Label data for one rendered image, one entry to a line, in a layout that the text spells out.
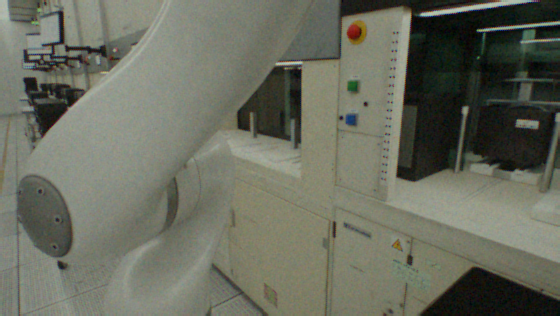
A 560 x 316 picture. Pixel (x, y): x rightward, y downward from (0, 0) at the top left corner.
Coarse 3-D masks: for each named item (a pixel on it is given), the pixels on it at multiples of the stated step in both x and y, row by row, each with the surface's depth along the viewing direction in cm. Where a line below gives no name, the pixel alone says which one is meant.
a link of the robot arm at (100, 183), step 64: (192, 0) 21; (256, 0) 20; (128, 64) 24; (192, 64) 22; (256, 64) 24; (64, 128) 25; (128, 128) 24; (192, 128) 24; (64, 192) 24; (128, 192) 24; (64, 256) 25
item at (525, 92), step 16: (512, 80) 111; (528, 80) 108; (544, 80) 104; (528, 96) 110; (480, 112) 116; (496, 112) 112; (512, 112) 108; (528, 112) 104; (544, 112) 101; (480, 128) 117; (496, 128) 113; (512, 128) 109; (528, 128) 105; (544, 128) 102; (480, 144) 118; (496, 144) 113; (512, 144) 110; (528, 144) 106; (544, 144) 103; (496, 160) 122; (512, 160) 111; (528, 160) 107; (544, 160) 119
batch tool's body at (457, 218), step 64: (384, 0) 82; (448, 0) 74; (512, 0) 69; (384, 64) 86; (448, 64) 120; (512, 64) 104; (384, 128) 90; (448, 128) 120; (384, 192) 94; (448, 192) 101; (512, 192) 101; (384, 256) 97; (448, 256) 81; (512, 256) 70
